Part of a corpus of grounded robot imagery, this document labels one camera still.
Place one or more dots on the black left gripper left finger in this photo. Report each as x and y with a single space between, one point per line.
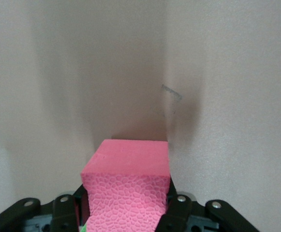
63 212

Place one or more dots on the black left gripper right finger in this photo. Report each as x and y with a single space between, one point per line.
179 212

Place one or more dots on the green foam block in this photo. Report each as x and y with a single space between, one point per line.
82 229

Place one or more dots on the red foam block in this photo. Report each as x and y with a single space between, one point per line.
130 169

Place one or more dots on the brown table mat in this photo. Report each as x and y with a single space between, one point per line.
58 72

